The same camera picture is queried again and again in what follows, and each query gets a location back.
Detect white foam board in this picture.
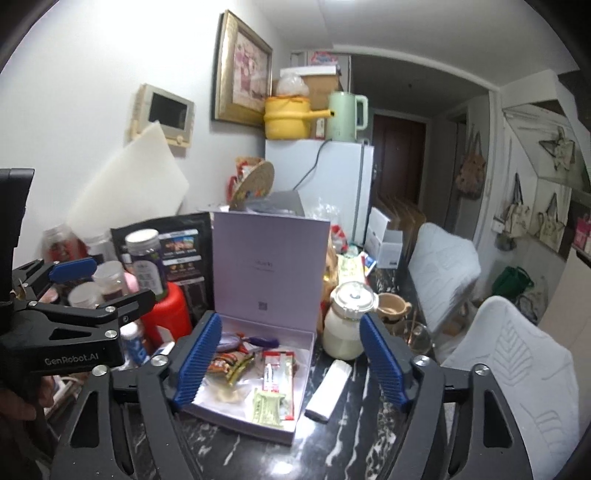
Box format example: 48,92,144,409
67,122,189,239

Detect light green paper packet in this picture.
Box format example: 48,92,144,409
252,389,291,428

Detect yellow enamel pot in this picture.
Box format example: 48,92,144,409
263,96,335,141

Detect beige wall intercom panel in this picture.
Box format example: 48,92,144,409
129,84,194,148

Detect gold framed picture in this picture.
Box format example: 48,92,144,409
212,10,273,127

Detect white ceramic lidded jar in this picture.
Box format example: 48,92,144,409
322,281,379,361

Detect white rolled tissue pack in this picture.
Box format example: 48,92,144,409
305,360,353,423

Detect near light blue chair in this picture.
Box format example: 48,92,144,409
442,296,580,479

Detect red white snack packet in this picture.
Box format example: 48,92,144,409
263,351,296,420

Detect clear jar brown contents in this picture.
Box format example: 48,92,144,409
92,260,130,301

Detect white open cardboard box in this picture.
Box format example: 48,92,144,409
363,207,404,269

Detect brown cereal snack packet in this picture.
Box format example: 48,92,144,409
207,351,254,385

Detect blue white tube bottle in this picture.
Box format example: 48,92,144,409
120,322,149,366

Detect person's left hand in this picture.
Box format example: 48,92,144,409
0,374,56,421

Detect dark lidded jar with label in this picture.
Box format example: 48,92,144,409
125,229,168,302

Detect beige small pitcher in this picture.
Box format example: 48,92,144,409
377,293,413,324

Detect open lavender gift box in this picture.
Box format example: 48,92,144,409
185,212,329,445

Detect light blue chair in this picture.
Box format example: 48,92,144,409
409,223,481,337
442,296,580,479

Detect far light blue chair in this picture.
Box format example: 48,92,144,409
409,223,481,337

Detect red plastic stool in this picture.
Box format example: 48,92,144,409
140,282,192,348

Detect clear drinking glass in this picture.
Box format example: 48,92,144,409
394,311,435,359

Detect clear plastic packet in box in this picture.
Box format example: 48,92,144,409
199,378,252,405

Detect green electric kettle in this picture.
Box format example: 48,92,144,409
325,91,369,143

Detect hanging brown bag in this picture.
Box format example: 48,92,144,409
455,132,487,200

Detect black labelled food bag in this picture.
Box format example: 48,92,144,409
110,212,214,324

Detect white mini fridge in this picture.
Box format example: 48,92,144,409
264,140,374,245

